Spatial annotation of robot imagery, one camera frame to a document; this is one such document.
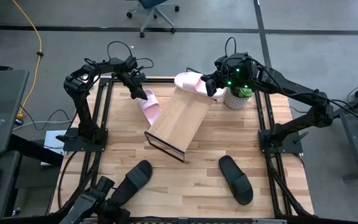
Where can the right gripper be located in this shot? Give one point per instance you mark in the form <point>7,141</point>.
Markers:
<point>235,76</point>

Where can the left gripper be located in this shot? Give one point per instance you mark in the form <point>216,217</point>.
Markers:
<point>124,67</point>

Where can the pink foam slide sandal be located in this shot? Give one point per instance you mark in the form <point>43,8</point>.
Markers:
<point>151,109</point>
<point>188,81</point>

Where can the black foam slide sandal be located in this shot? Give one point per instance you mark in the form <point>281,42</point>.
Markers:
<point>236,182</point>
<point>132,183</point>

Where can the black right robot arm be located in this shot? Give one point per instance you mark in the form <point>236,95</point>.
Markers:
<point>291,90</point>

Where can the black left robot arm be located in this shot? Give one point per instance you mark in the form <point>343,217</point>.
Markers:
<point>85,124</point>

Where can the plant in triangle-patterned pot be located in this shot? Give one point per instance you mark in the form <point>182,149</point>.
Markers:
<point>236,98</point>

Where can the office chair base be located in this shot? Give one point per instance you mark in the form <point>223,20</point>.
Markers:
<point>151,3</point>

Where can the white flat panel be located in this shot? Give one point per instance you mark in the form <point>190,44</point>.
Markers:
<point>53,140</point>

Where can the dark glossy desk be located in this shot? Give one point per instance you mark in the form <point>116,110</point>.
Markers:
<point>2,109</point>

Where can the black metal table frame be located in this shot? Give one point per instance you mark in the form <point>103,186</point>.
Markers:
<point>160,80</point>

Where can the wooden shelf, black metal frame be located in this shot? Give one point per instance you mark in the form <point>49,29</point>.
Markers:
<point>182,118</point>

